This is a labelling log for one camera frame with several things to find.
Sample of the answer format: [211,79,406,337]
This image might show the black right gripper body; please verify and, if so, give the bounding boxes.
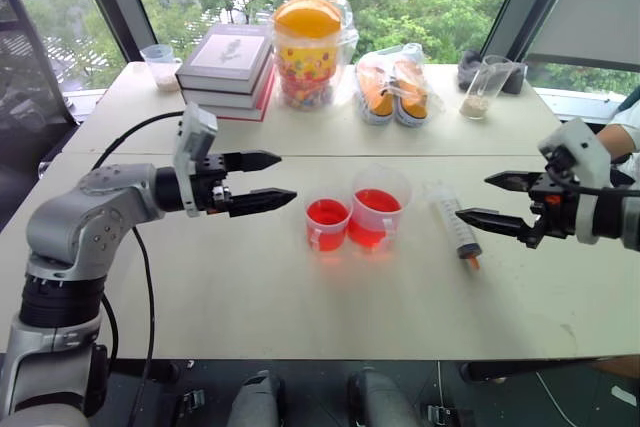
[524,165,580,250]

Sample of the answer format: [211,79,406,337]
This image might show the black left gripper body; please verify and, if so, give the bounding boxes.
[189,153,237,215]

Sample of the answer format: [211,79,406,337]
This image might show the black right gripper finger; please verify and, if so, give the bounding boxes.
[483,170,544,193]
[454,207,537,241]

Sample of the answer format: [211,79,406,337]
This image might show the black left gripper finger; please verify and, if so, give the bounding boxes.
[227,187,299,219]
[222,149,283,174]

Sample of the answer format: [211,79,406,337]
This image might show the clear plastic syringe orange tip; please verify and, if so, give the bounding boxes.
[421,182,483,271]

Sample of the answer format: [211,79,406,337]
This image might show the small cup red liquid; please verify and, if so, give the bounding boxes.
[304,197,353,253]

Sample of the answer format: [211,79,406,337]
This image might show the large cup red liquid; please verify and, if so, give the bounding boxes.
[347,162,413,255]

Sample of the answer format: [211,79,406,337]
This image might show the clear measuring cup with grains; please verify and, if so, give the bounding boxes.
[139,43,183,94]

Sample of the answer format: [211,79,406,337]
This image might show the red cover book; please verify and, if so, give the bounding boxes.
[212,75,277,123]

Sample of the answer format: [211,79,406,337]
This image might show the white-paged dark cover book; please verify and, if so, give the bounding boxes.
[179,64,276,111]

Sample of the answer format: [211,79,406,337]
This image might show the tall glass with sand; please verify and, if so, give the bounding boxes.
[459,54,516,122]

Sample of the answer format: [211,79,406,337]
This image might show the person in white shirt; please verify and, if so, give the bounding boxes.
[595,85,640,188]

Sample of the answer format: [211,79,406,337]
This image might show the dark grey cloth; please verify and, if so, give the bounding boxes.
[456,48,529,96]

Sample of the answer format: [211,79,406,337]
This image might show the grey hardcover book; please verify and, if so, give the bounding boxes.
[174,23,276,95]

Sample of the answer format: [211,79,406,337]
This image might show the orange shoes in bag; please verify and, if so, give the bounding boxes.
[352,41,447,129]

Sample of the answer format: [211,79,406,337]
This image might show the candy jar with orange lid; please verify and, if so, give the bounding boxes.
[272,0,347,111]

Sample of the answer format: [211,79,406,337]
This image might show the orange canvas shoe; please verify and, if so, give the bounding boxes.
[355,63,397,126]
[393,57,431,128]

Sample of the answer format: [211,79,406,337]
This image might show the clear plastic bag around jar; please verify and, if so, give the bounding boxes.
[268,0,360,112]

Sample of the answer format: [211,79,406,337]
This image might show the grey roller blind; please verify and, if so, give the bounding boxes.
[523,0,640,74]

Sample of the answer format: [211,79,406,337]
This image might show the dark rounded grey shape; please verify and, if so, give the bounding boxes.
[347,367,422,427]
[226,369,287,427]

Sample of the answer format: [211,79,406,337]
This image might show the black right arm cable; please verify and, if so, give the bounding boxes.
[545,145,640,198]

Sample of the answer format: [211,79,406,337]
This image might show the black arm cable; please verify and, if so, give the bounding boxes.
[545,145,640,198]
[91,110,188,427]

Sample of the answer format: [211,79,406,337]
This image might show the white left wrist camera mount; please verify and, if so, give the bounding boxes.
[172,101,220,219]

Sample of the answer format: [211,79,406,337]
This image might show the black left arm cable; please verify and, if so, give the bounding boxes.
[91,110,188,427]

